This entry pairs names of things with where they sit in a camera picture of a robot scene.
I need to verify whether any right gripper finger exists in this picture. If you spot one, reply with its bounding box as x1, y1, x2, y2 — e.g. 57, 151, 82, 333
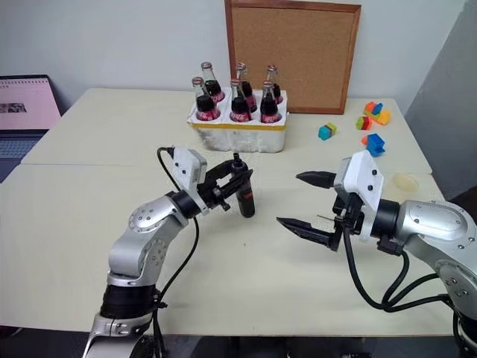
295, 170, 338, 189
276, 216, 343, 252

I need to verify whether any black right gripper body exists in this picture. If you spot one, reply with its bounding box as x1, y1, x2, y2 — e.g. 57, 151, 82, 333
332, 189, 368, 240

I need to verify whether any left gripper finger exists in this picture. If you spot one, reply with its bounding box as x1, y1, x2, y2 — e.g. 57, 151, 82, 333
214, 169, 255, 195
203, 159, 240, 184

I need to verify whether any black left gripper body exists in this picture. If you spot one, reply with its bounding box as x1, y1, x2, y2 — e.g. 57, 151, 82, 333
196, 174, 232, 213

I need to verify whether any dark cola bottle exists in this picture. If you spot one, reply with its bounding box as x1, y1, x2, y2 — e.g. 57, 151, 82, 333
230, 151, 258, 219

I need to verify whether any white styrofoam bottle box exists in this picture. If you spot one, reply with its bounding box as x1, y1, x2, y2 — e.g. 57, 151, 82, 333
186, 87, 290, 154

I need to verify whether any cyan orange green toy block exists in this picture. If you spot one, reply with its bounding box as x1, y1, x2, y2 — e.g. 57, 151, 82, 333
318, 122, 338, 142

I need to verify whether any glass cola bottle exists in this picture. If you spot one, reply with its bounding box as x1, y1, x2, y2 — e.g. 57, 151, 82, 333
200, 61, 227, 104
229, 78, 252, 124
265, 64, 285, 106
259, 80, 282, 125
191, 76, 221, 123
235, 62, 259, 113

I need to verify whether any blue toy block, orange base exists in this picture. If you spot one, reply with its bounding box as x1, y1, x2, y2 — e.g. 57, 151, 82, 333
361, 134, 387, 158

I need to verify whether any wood framed cork board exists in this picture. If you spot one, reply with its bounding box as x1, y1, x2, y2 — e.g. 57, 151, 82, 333
224, 0, 362, 116

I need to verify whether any open laptop with pink screen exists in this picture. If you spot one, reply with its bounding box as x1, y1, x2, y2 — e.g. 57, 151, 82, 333
0, 74, 63, 184

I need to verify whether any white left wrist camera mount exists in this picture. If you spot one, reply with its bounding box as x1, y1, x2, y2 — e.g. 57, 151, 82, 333
170, 145, 210, 217

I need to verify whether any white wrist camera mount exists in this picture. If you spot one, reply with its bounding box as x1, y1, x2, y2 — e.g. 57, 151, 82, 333
170, 145, 210, 217
332, 149, 385, 244

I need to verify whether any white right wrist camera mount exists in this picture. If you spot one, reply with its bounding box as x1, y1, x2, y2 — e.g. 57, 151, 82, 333
332, 149, 385, 244

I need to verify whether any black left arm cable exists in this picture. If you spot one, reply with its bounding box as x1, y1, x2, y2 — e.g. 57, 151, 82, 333
156, 146, 200, 358

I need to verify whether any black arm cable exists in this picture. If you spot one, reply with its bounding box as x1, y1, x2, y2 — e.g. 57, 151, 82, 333
156, 146, 200, 358
341, 223, 458, 313

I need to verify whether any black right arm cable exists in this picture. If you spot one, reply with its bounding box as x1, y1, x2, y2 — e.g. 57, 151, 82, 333
341, 223, 458, 313

